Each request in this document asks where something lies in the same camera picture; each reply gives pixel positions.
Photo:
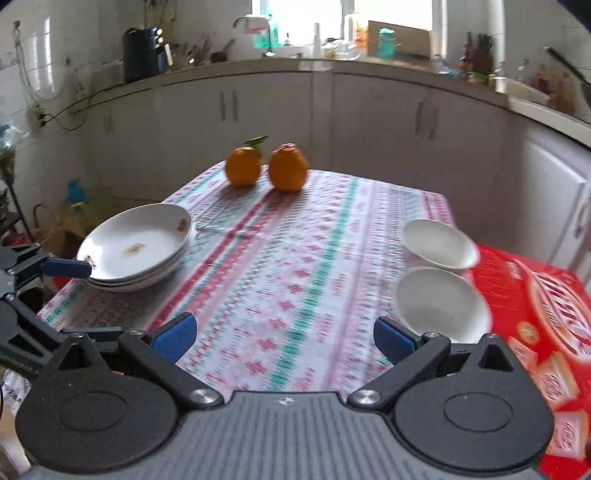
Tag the blue plastic bag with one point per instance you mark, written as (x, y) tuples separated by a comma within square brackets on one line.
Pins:
[(443, 64)]

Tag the black mortar with pestle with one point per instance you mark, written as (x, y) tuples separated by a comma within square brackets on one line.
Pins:
[(221, 54)]

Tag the clear glass pitcher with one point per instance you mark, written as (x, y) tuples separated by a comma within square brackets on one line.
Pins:
[(341, 50)]

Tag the white and orange bottle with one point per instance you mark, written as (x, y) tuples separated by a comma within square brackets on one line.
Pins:
[(354, 27)]

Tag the white plate with brown stain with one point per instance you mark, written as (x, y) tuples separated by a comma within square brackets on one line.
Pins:
[(138, 235)]

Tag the black wok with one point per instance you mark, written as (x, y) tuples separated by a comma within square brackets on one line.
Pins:
[(584, 94)]

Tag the pink cloth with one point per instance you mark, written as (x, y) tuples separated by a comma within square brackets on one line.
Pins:
[(256, 24)]

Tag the orange with green leaf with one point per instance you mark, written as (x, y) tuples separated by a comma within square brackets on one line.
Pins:
[(242, 168)]

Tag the white power strip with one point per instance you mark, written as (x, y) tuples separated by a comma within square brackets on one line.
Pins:
[(39, 115)]

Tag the brown cardboard sheet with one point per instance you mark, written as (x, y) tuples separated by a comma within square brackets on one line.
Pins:
[(411, 39)]

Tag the window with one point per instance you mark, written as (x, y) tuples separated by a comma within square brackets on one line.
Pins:
[(323, 18)]

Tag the metal faucet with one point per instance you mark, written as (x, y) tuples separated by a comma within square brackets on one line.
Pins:
[(238, 21)]

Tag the orange without leaf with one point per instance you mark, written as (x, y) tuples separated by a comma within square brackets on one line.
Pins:
[(288, 168)]

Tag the brown cardboard box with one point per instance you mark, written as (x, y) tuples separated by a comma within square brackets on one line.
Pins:
[(64, 235)]

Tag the white plastic roll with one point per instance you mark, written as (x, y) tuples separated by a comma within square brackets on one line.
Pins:
[(317, 41)]

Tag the teal cup on counter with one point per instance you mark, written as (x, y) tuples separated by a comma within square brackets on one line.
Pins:
[(388, 41)]

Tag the white kitchen cabinets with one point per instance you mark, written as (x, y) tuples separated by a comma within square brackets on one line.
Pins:
[(369, 124)]

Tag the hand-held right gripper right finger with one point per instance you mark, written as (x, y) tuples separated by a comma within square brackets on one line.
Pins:
[(395, 339)]

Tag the patterned striped tablecloth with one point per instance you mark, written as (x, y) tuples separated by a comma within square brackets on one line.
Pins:
[(286, 277)]

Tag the knife block with knives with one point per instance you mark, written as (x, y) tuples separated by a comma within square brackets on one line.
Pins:
[(478, 57)]

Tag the utensil holder with utensils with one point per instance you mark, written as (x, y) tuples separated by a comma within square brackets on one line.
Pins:
[(189, 55)]

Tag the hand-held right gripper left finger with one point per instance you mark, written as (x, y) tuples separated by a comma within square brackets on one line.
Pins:
[(175, 337)]

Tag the white bowl with pink flowers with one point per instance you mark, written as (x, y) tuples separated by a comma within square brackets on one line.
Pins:
[(438, 304), (438, 244)]

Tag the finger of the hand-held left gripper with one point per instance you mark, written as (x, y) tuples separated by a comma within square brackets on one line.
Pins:
[(69, 269), (32, 323)]

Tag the white plastic tray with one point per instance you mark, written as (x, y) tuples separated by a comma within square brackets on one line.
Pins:
[(521, 90)]

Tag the red snack box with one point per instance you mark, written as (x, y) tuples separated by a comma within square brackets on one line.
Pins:
[(545, 323)]

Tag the kitchen countertop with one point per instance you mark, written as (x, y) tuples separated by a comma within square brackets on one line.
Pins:
[(323, 64)]

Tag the white plate with fruit print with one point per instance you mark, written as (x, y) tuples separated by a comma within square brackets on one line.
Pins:
[(147, 280), (138, 288)]

